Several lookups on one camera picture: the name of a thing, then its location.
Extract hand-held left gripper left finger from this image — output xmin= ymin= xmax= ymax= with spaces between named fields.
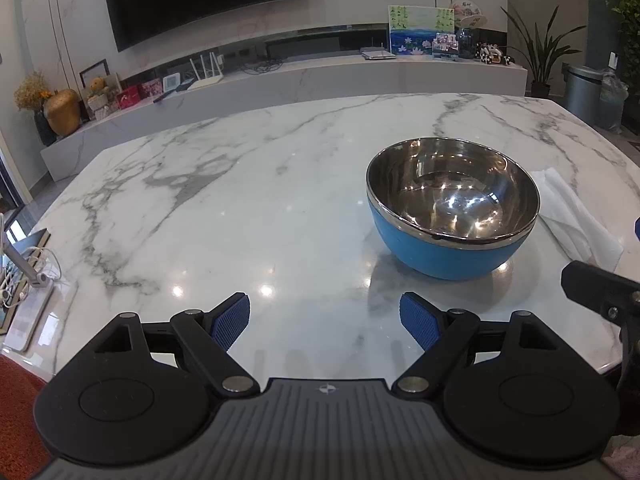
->
xmin=92 ymin=291 xmax=261 ymax=396

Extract golden vase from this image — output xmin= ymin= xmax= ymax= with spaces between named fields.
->
xmin=44 ymin=88 xmax=82 ymax=137

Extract red gift box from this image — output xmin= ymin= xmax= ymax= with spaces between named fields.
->
xmin=115 ymin=85 xmax=142 ymax=110

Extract grey trash bin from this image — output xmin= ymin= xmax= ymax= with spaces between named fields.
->
xmin=562 ymin=63 xmax=609 ymax=127

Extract green leafy plant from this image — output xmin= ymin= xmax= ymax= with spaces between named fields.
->
xmin=602 ymin=0 xmax=640 ymax=87

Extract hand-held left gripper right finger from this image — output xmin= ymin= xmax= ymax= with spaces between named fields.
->
xmin=392 ymin=291 xmax=561 ymax=396

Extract dried flower bouquet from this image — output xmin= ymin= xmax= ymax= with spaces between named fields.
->
xmin=13 ymin=70 xmax=54 ymax=112

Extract red-brown upholstered chair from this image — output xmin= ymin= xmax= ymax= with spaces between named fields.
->
xmin=0 ymin=354 xmax=57 ymax=480

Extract black and white toy figures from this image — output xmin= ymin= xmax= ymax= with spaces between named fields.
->
xmin=477 ymin=42 xmax=515 ymax=66

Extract plush bear toy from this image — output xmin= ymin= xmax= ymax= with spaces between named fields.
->
xmin=87 ymin=76 xmax=113 ymax=121

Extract lotus pond painting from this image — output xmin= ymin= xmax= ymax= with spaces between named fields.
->
xmin=388 ymin=5 xmax=456 ymax=56

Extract black cables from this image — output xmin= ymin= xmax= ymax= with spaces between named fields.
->
xmin=244 ymin=57 xmax=287 ymax=74

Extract small photo frame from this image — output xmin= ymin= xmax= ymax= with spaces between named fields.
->
xmin=432 ymin=32 xmax=460 ymax=59

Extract white paper towel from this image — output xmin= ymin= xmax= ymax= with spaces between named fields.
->
xmin=530 ymin=167 xmax=625 ymax=268

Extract clear plastic bag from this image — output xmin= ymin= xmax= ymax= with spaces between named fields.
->
xmin=597 ymin=70 xmax=630 ymax=134

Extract round paper fan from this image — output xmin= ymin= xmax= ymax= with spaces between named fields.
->
xmin=448 ymin=0 xmax=487 ymax=30

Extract white cables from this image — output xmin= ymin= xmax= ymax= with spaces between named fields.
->
xmin=17 ymin=245 xmax=64 ymax=287

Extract potted long-leaf plant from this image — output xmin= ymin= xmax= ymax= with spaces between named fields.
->
xmin=500 ymin=6 xmax=589 ymax=99

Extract white marble tv console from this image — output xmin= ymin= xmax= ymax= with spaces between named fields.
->
xmin=40 ymin=54 xmax=529 ymax=182

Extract white wifi router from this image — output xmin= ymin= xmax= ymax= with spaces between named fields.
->
xmin=188 ymin=51 xmax=226 ymax=92

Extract framed certificate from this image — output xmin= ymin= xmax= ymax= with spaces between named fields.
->
xmin=78 ymin=59 xmax=110 ymax=92

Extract dark vase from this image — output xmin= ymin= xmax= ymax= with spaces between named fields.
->
xmin=33 ymin=110 xmax=57 ymax=147

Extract blue steel bowl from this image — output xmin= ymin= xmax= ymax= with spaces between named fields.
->
xmin=365 ymin=136 xmax=542 ymax=281

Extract blue glass jar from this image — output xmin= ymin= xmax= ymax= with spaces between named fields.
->
xmin=455 ymin=26 xmax=477 ymax=60

